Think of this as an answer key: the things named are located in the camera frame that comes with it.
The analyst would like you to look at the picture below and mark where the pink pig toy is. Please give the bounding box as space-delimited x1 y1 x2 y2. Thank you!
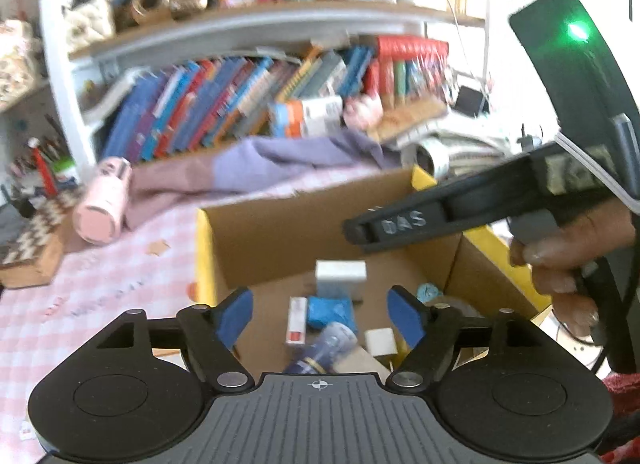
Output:
342 93 384 127

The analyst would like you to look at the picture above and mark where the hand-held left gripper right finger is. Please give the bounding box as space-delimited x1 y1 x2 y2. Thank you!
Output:
386 286 544 393

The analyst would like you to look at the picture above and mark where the pile of books and papers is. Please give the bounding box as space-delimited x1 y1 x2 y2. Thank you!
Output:
394 112 517 175

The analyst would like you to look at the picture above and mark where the person's right hand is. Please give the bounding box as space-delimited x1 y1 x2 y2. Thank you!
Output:
509 203 639 340

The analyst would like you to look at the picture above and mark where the small teal toy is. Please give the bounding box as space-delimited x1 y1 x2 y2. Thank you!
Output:
417 283 444 305

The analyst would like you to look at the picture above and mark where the row of colourful books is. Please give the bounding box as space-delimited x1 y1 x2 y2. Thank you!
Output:
102 46 381 163

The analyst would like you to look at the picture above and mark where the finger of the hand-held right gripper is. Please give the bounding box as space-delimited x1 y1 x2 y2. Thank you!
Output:
342 185 454 253

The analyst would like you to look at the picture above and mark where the blue packet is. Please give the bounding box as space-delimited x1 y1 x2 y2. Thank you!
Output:
305 296 356 333

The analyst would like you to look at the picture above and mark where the green lid jar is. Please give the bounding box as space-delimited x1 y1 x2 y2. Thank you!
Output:
52 158 81 187

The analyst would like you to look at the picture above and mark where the yellow cardboard box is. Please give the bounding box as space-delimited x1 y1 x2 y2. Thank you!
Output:
194 166 554 376

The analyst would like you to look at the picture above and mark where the black square device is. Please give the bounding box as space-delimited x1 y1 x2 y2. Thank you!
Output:
454 86 489 117

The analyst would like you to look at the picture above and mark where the brown notebook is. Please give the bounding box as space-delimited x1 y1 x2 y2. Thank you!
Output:
369 98 449 143

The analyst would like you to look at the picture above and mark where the white quilted bag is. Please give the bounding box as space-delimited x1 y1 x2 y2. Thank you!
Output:
62 0 116 52

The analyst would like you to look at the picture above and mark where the wooden chess box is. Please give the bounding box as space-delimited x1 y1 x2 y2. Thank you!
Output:
0 188 84 290

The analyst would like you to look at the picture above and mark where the orange white box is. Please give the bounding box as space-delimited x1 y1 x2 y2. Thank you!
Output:
274 116 342 140
270 96 346 125

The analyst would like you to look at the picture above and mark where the large red dictionary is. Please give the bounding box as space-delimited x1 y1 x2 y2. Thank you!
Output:
374 34 450 65

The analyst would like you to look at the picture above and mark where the pink bottle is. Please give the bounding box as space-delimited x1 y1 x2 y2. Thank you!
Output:
73 156 134 247

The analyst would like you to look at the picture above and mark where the white bookshelf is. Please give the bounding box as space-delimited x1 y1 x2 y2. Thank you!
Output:
37 0 489 171

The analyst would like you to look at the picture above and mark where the white red staple box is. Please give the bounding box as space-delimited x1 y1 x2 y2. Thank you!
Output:
284 296 309 345

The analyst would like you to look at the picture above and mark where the small blue-capped glue bottle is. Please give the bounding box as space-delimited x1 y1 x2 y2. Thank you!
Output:
282 321 359 375

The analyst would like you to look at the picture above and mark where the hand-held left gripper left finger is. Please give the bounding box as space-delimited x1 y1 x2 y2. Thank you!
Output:
97 287 254 393

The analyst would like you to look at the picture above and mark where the large white charger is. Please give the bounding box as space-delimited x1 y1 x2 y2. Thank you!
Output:
314 260 368 297

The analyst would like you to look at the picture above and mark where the small white charger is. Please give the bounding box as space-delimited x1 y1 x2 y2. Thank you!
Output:
364 327 399 358

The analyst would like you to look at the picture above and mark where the purple pink cloth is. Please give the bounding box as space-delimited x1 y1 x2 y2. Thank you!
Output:
122 131 402 230

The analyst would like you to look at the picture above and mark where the white printed tape roll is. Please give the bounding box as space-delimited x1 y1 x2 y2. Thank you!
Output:
414 141 451 177

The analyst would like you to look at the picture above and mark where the white cable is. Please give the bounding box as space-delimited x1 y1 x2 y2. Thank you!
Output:
554 132 640 217

